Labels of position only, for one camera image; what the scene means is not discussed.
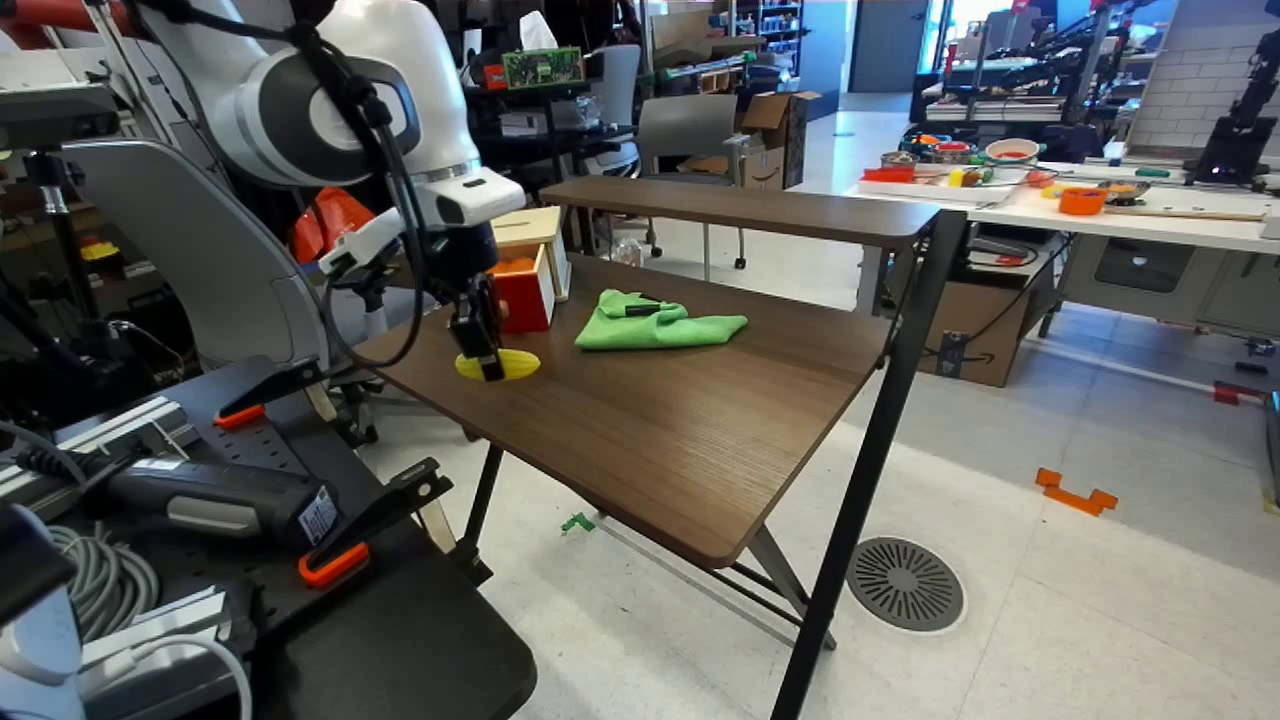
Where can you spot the green circuit board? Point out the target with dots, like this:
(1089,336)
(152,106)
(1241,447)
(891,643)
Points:
(540,66)

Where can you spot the red tray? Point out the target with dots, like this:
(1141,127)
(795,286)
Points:
(891,172)

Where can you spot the orange bowl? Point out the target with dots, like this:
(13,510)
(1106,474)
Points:
(1081,203)

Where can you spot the black mounting platform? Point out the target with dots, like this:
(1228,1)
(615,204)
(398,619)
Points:
(386,643)

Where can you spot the white work table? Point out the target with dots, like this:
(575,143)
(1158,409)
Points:
(1163,221)

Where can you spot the grey office chair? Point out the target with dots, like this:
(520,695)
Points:
(202,264)

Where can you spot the cardboard box under white table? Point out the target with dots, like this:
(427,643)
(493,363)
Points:
(980,334)

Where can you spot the open cardboard box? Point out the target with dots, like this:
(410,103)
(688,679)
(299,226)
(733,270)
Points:
(770,133)

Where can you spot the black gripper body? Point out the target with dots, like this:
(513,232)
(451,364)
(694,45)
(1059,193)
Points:
(462,264)

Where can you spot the round metal floor drain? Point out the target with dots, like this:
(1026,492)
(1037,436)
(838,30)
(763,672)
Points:
(905,585)

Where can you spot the orange bracket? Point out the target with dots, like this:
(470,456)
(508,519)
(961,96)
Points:
(1073,496)

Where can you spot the yellow maize cob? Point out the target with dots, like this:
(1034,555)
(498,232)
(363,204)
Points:
(520,363)

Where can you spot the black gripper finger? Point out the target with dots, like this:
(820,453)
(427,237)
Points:
(464,343)
(493,343)

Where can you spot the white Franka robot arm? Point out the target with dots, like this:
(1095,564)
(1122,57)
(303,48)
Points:
(427,81)

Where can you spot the black robot stand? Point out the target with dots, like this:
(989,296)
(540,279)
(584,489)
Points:
(1233,133)

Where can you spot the black handheld device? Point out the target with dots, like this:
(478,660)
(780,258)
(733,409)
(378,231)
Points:
(226,500)

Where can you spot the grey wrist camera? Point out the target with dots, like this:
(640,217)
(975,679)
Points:
(363,244)

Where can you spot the orange bag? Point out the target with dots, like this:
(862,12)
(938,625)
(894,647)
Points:
(322,221)

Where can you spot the red wooden drawer box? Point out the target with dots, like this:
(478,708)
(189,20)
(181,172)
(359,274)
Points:
(526,295)

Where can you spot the brown wooden table black frame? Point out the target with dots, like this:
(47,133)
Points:
(667,425)

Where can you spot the grey chair with black legs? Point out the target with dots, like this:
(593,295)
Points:
(685,128)

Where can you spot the green towel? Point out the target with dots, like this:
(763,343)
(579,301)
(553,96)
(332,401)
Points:
(654,324)

